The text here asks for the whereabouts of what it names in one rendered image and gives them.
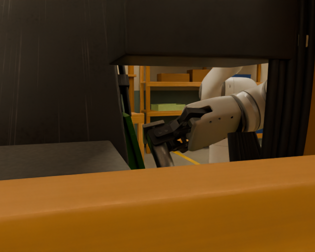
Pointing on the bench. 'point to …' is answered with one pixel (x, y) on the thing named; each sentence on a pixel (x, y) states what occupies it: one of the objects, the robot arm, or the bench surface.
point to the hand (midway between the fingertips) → (160, 140)
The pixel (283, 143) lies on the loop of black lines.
